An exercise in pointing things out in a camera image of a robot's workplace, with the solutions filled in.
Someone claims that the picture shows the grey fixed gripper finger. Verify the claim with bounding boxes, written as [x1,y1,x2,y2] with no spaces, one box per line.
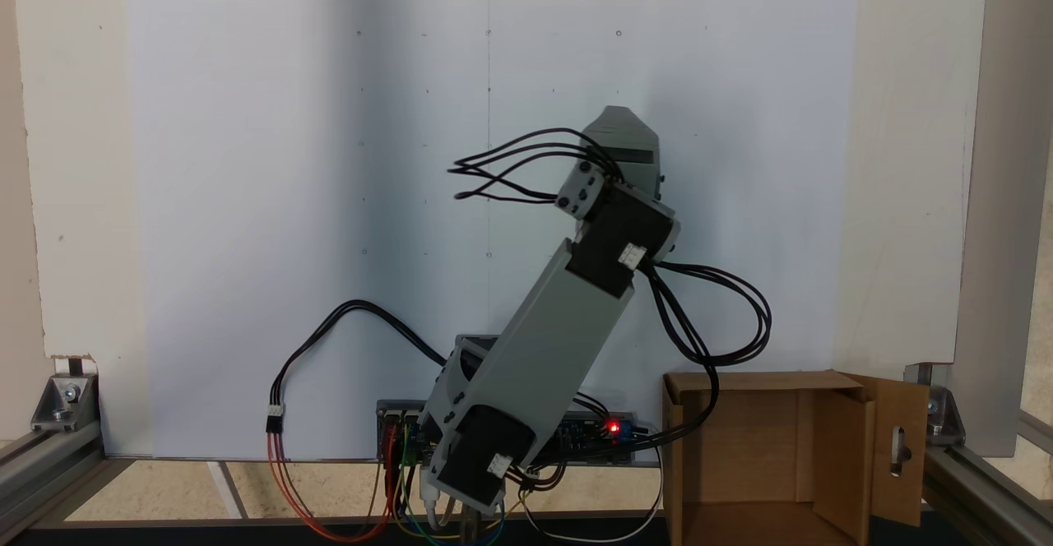
[580,106,660,157]

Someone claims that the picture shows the circuit board with blue terminal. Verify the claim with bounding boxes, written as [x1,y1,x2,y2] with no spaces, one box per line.
[535,410,651,466]

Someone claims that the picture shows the brown cardboard box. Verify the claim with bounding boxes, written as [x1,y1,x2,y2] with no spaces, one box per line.
[662,369,931,546]

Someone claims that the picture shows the white paper sheet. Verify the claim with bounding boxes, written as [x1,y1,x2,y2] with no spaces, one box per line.
[122,0,861,461]

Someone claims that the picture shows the black servo cable bundle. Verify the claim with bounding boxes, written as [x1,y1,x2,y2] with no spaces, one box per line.
[526,260,773,493]
[448,127,619,204]

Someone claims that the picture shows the long black cable white connector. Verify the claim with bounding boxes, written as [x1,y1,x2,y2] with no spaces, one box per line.
[265,299,450,434]

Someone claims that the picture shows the circuit board with jumper wires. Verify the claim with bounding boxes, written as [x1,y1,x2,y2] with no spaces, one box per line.
[376,400,434,466]

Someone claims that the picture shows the aluminium frame post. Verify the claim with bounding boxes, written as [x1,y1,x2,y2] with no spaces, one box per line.
[953,0,1053,459]

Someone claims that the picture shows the green jumper wire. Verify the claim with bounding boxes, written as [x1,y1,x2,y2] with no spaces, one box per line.
[398,424,438,542]

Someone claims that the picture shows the aluminium corner bracket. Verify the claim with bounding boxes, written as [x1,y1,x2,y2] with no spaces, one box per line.
[904,362,965,449]
[31,356,102,434]

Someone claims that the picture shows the yellow jumper wire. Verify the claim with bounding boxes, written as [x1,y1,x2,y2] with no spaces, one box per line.
[393,464,529,542]

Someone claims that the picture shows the orange red wire bundle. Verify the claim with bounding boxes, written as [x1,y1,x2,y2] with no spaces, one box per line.
[267,427,397,544]

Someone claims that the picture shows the aluminium frame rail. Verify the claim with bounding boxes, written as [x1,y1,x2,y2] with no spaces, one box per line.
[921,439,1053,546]
[0,426,109,535]

